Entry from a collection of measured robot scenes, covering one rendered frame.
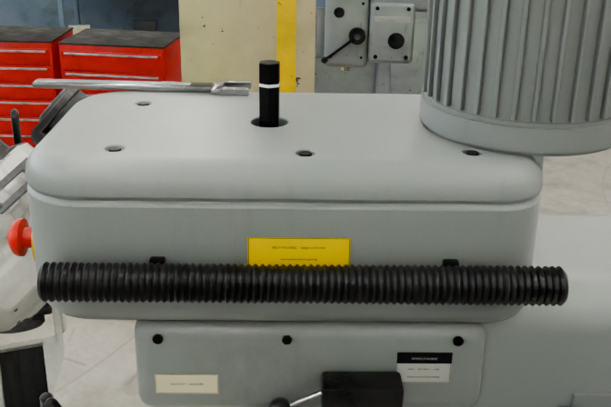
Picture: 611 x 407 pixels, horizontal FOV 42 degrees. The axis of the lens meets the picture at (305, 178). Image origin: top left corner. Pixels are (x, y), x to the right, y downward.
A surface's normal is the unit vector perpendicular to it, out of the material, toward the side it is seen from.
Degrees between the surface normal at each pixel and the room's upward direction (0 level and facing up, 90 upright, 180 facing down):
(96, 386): 0
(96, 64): 90
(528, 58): 90
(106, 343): 0
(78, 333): 0
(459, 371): 90
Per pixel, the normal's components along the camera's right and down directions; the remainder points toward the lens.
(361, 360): 0.01, 0.37
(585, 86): 0.26, 0.36
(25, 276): 0.73, 0.15
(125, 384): 0.01, -0.93
